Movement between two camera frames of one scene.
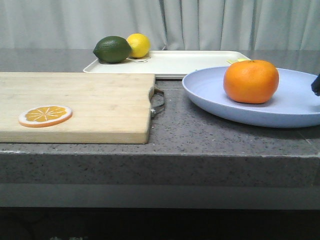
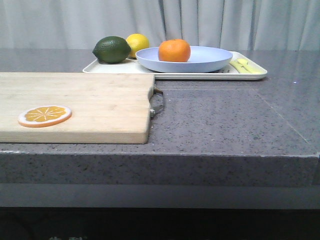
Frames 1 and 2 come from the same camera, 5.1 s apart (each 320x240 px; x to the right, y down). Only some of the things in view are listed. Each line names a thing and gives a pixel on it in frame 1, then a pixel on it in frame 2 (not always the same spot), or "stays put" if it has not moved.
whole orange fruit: [252, 81] → [174, 50]
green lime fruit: [112, 49] stays put
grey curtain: [173, 25] stays put
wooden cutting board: [72, 107] stays put
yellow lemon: [140, 44] stays put
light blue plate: [295, 104] → [202, 58]
